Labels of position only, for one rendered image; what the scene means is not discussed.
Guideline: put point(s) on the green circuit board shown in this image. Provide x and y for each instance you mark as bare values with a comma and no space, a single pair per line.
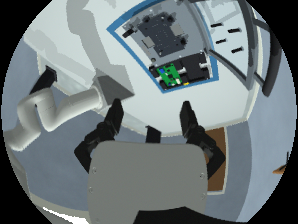
169,75

